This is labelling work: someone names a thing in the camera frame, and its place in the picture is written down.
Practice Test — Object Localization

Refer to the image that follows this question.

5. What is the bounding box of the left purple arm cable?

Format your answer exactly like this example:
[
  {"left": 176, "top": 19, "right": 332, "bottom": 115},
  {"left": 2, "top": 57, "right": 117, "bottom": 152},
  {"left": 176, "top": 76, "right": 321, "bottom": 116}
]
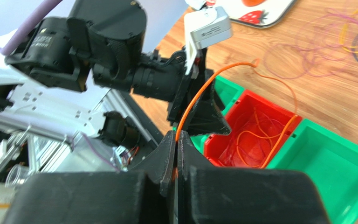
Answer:
[{"left": 0, "top": 0, "right": 63, "bottom": 56}]

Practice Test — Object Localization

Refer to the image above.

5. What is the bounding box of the aluminium frame rail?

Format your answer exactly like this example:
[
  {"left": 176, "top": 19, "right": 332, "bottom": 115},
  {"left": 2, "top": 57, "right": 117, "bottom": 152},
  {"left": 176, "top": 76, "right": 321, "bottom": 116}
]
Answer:
[{"left": 0, "top": 90, "right": 167, "bottom": 187}]

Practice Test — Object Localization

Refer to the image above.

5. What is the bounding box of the yellow cable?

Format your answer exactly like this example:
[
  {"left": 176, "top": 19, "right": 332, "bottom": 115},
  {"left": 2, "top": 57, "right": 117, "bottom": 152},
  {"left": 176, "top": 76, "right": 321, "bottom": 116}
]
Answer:
[{"left": 338, "top": 3, "right": 358, "bottom": 54}]

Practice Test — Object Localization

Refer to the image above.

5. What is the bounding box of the left green plastic bin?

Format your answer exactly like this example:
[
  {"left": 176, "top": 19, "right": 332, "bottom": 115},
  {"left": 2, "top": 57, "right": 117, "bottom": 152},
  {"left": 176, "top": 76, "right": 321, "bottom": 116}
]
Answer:
[{"left": 171, "top": 76, "right": 244, "bottom": 154}]

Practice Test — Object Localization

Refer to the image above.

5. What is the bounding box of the right green plastic bin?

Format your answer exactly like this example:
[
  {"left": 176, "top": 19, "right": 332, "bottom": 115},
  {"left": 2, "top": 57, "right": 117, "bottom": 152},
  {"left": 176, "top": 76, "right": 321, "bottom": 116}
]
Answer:
[{"left": 267, "top": 119, "right": 358, "bottom": 224}]

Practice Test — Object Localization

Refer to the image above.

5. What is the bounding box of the red plastic bin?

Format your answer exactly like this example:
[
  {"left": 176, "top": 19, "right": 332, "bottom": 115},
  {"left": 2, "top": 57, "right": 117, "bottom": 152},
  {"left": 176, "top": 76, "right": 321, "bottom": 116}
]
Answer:
[{"left": 204, "top": 90, "right": 302, "bottom": 168}]

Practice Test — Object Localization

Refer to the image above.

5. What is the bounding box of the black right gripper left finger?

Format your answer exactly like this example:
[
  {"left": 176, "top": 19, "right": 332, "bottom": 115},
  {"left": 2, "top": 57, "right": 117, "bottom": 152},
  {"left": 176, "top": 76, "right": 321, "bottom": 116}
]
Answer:
[{"left": 2, "top": 131, "right": 175, "bottom": 224}]

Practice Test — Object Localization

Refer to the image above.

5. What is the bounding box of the green plastic bin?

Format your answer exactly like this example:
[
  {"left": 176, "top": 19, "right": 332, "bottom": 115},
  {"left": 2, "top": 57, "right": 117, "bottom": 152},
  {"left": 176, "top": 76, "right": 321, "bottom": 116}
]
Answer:
[
  {"left": 267, "top": 119, "right": 358, "bottom": 224},
  {"left": 171, "top": 76, "right": 244, "bottom": 154}
]

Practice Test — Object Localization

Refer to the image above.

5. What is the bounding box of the white strawberry tray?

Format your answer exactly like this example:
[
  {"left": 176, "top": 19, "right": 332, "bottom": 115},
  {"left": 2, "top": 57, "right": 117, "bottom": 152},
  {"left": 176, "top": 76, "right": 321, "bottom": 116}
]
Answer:
[{"left": 196, "top": 0, "right": 297, "bottom": 29}]

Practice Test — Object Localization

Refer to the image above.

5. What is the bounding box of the orange glass cup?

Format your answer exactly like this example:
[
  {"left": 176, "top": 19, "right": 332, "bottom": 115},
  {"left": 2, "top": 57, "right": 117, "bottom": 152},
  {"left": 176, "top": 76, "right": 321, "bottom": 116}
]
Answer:
[{"left": 242, "top": 0, "right": 265, "bottom": 7}]

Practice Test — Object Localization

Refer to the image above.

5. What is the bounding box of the orange cable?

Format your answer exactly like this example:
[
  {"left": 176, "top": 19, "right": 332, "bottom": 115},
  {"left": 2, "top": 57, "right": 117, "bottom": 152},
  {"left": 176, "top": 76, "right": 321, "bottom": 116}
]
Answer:
[{"left": 175, "top": 59, "right": 299, "bottom": 169}]

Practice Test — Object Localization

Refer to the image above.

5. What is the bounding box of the pink cable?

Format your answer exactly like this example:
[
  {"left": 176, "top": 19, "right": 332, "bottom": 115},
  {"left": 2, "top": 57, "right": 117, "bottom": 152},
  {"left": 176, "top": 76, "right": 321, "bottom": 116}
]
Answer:
[{"left": 262, "top": 7, "right": 358, "bottom": 80}]

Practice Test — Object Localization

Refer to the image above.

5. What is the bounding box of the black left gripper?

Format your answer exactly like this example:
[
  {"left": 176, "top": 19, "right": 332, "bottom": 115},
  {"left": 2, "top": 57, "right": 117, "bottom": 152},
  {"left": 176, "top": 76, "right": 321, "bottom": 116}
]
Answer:
[{"left": 167, "top": 48, "right": 231, "bottom": 136}]

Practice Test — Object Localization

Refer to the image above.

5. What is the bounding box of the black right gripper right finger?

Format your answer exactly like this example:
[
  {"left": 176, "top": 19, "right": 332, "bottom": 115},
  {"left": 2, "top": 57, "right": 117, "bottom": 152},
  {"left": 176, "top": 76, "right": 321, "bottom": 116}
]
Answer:
[{"left": 177, "top": 131, "right": 330, "bottom": 224}]

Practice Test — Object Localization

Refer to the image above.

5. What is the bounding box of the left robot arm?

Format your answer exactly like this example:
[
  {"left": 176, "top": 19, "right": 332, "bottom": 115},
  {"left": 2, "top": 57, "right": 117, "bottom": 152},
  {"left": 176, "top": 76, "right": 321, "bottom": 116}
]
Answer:
[{"left": 0, "top": 0, "right": 232, "bottom": 147}]

